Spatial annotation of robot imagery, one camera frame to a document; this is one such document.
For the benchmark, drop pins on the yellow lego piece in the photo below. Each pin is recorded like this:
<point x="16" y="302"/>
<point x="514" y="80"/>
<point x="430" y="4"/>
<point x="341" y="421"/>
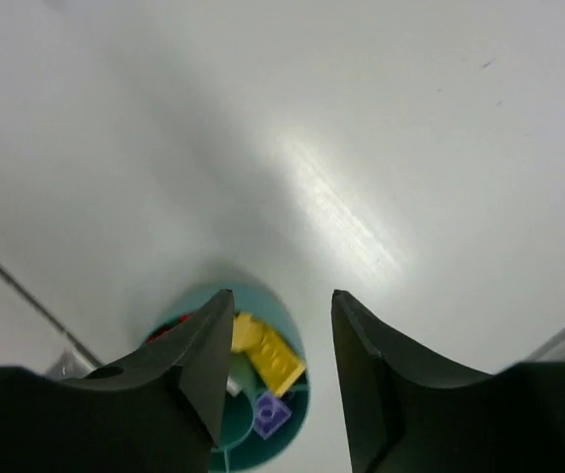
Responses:
<point x="247" y="332"/>

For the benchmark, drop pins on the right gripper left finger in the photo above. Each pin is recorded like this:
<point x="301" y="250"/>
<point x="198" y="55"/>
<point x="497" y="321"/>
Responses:
<point x="158" y="409"/>

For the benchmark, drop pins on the yellow lego plate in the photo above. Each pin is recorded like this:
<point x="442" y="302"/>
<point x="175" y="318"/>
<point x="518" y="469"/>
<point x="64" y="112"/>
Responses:
<point x="277" y="364"/>

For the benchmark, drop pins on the teal divided round container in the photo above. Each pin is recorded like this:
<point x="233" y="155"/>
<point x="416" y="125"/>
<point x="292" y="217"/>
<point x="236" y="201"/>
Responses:
<point x="240" y="448"/>

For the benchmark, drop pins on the red lego piece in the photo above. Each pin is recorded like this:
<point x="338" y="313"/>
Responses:
<point x="168" y="329"/>

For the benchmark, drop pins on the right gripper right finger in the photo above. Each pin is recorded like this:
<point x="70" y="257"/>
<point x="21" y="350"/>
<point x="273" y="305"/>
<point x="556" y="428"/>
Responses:
<point x="410" y="409"/>

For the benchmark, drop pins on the purple lego block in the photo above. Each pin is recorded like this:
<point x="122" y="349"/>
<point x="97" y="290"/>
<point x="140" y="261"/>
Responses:
<point x="271" y="413"/>

